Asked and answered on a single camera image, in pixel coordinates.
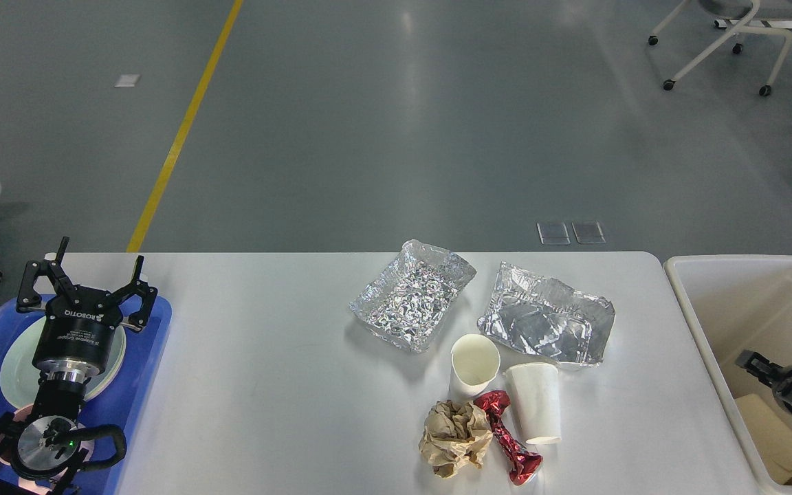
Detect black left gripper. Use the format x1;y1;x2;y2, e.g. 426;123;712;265
16;236;159;377

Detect brown paper bag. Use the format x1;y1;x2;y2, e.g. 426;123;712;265
736;394;792;485

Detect mint green plate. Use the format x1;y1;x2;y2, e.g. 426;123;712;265
0;319;127;408

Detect foil sheet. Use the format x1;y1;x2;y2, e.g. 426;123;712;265
477;262;615;370

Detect brown paper ball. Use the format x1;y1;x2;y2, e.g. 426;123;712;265
418;400;493;479

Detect foil tray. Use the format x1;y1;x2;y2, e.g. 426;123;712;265
349;239;477;353

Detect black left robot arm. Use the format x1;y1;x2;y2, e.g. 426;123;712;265
0;237;157;494

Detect beige plastic bin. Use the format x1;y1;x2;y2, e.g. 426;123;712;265
664;256;792;494

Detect blue plastic tray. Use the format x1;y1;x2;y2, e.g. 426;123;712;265
0;300;172;494

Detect white paper cup inverted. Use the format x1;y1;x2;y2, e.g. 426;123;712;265
504;362;562;445

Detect red foil wrapper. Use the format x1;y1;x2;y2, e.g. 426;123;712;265
472;389;544;486

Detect white paper cup upright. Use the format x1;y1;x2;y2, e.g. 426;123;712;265
450;334;501;399

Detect white rolling chair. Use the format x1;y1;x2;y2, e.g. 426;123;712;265
662;1;792;97

